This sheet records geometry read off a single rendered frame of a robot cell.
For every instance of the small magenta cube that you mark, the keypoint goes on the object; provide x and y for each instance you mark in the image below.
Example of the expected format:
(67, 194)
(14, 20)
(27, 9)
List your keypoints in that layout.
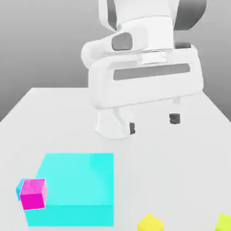
(32, 198)

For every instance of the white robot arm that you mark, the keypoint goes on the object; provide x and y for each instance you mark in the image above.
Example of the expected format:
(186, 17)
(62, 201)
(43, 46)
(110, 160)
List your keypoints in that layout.
(144, 28)

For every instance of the small lime cube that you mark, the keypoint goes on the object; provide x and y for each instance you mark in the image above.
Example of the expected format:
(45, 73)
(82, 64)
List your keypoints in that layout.
(224, 222)

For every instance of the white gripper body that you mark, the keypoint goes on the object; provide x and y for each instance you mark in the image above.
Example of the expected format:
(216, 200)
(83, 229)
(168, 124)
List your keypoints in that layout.
(144, 90)

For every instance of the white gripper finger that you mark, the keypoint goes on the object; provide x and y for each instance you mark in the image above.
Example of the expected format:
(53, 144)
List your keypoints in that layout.
(174, 118)
(132, 128)

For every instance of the small yellow cube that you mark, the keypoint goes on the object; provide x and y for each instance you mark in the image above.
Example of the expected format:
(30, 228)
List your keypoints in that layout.
(150, 222)

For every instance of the large cyan box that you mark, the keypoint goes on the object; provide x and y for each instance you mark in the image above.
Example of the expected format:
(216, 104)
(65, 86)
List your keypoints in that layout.
(77, 180)

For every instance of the small blue cube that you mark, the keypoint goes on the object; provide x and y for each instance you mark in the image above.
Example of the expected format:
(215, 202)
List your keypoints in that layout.
(18, 189)

